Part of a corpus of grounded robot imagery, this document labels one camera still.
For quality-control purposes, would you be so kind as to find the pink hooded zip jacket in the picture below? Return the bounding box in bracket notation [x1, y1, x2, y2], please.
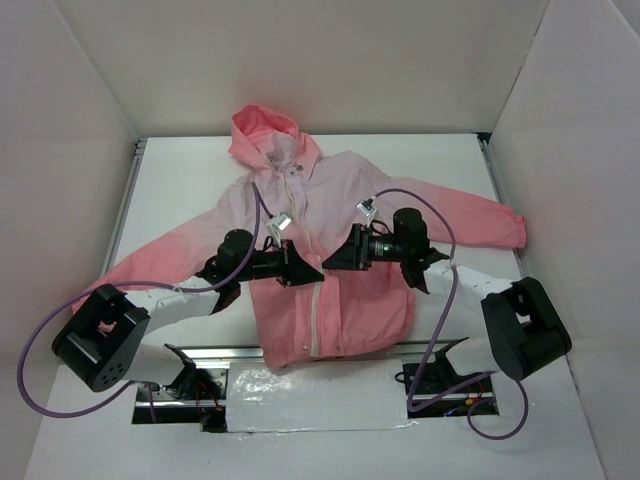
[104, 105, 527, 369]

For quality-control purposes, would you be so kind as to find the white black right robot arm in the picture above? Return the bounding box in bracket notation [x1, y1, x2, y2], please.
[323, 208, 572, 391]

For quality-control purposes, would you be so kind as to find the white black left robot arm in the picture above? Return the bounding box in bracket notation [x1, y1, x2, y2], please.
[52, 229, 324, 392]

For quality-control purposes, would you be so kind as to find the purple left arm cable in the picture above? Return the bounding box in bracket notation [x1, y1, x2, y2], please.
[17, 182, 279, 419]

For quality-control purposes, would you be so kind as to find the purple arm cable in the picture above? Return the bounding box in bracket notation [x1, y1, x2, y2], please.
[17, 182, 279, 419]
[372, 188, 530, 441]

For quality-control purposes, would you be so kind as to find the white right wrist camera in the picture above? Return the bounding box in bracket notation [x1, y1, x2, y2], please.
[356, 197, 378, 228]

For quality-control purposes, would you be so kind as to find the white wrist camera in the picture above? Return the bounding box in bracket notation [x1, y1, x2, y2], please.
[356, 197, 378, 228]
[267, 212, 292, 244]

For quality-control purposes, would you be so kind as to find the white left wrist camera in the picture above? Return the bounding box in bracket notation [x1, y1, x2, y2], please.
[267, 212, 292, 244]

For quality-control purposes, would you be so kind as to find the aluminium table edge rail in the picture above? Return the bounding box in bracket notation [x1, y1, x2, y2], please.
[169, 342, 451, 374]

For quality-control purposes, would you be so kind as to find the aluminium right side rail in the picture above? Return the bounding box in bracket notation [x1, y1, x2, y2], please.
[477, 132, 546, 281]

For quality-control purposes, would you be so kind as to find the aluminium left side rail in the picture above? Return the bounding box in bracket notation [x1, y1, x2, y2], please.
[107, 138, 148, 258]

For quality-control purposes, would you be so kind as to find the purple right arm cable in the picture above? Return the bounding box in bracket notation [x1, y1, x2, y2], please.
[372, 188, 530, 441]

